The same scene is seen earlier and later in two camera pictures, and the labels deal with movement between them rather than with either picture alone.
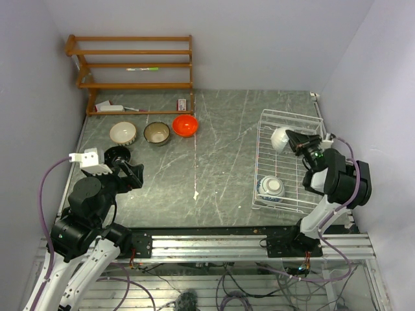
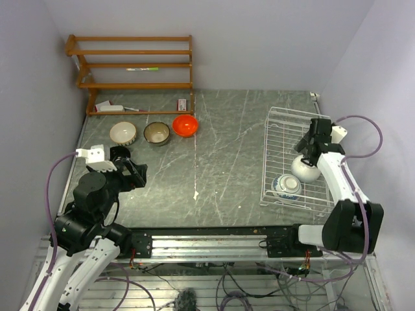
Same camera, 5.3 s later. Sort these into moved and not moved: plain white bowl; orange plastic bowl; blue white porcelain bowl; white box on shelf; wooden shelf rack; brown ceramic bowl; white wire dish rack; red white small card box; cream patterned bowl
Moved: plain white bowl; white wire dish rack; blue white porcelain bowl
Not moved: wooden shelf rack; red white small card box; orange plastic bowl; cream patterned bowl; brown ceramic bowl; white box on shelf
